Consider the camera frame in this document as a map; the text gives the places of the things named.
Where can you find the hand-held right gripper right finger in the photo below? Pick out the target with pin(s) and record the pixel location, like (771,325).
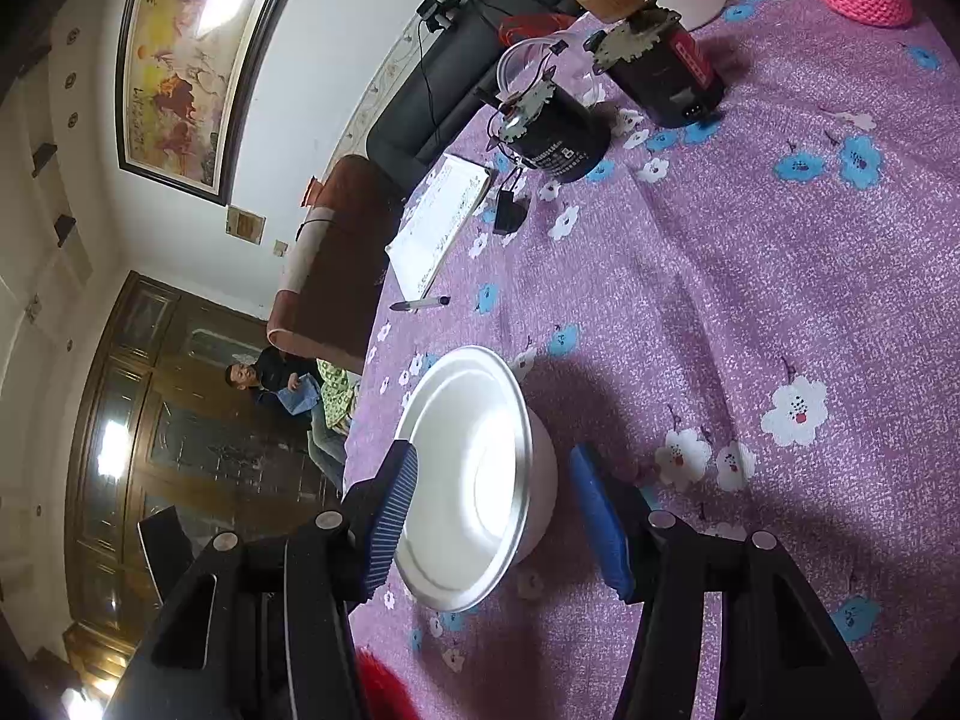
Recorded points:
(600,517)

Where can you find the brown armchair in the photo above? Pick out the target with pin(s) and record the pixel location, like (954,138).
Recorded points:
(337,262)

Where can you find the black leather sofa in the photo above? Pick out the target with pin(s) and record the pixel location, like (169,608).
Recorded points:
(450,90)

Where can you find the clear plastic tubing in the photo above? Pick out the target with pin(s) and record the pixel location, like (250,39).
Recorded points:
(504,64)

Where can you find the marker pen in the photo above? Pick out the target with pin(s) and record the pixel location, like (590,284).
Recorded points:
(420,304)

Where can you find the white foam bowl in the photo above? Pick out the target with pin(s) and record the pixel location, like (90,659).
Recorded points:
(480,465)

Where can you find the black power adapter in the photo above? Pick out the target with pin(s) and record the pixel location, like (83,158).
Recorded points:
(511,214)

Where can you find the black charger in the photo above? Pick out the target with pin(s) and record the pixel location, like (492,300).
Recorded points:
(436,13)

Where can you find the green patterned blanket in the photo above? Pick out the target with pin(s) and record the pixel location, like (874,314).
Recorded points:
(336,397)

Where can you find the white paper notebook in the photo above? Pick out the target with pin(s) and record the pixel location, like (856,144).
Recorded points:
(442,225)

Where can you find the blue cloth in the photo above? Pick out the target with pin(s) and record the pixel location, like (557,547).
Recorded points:
(300,397)

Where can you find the red plastic bag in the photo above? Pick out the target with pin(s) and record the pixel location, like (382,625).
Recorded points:
(532,26)

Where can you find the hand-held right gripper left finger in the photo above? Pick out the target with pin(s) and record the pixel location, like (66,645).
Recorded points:
(394,510)

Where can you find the wooden glass-door cabinet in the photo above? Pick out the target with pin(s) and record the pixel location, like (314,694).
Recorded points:
(150,405)

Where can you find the small wall calendar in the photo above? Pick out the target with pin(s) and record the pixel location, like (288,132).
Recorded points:
(246,223)

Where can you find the red plate with white label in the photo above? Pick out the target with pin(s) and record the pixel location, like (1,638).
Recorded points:
(382,690)

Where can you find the black cylinder with white print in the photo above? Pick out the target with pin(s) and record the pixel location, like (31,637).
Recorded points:
(559,142)

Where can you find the framed horse painting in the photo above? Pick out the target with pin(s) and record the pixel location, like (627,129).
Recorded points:
(180,75)

